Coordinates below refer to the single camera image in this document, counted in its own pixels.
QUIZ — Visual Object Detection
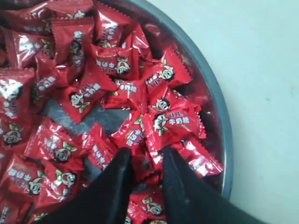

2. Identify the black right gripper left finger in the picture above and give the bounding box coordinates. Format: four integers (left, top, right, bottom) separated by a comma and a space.
39, 148, 132, 224

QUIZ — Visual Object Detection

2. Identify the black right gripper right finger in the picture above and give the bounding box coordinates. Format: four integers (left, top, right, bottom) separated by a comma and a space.
163, 146, 262, 224

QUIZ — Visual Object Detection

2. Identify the stainless steel bowl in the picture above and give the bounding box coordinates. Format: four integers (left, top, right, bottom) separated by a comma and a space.
0, 0, 234, 203

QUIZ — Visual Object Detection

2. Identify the pile of red candies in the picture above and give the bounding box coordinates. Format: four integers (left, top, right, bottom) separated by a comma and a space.
0, 0, 224, 224

